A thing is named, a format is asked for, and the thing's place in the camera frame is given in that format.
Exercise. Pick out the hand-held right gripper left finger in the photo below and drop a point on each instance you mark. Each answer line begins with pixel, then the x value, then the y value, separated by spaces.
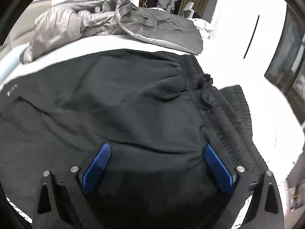
pixel 95 169

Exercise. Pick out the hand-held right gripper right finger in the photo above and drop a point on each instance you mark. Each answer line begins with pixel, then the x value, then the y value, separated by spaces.
pixel 218 169

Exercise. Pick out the black pants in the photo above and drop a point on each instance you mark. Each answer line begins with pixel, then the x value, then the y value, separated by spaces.
pixel 119 100

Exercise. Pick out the white bed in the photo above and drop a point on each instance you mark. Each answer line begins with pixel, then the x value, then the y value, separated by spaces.
pixel 71 50

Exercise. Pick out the dark glass cabinet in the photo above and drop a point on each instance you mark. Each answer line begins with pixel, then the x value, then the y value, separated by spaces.
pixel 289 59

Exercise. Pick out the white cloth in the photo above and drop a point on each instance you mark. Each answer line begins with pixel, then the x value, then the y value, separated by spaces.
pixel 202 27

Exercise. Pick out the grey duvet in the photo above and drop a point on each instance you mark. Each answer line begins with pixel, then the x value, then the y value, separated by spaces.
pixel 62 26

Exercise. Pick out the beige headboard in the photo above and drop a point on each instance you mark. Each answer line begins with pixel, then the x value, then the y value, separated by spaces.
pixel 21 26

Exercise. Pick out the white chair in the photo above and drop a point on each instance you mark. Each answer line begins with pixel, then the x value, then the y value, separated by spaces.
pixel 189 7

